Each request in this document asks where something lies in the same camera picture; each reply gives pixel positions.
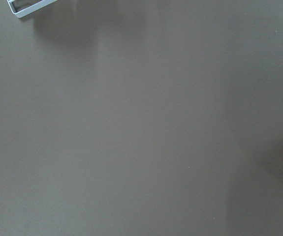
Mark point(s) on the white wire cup rack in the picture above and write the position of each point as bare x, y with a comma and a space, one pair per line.
22, 8

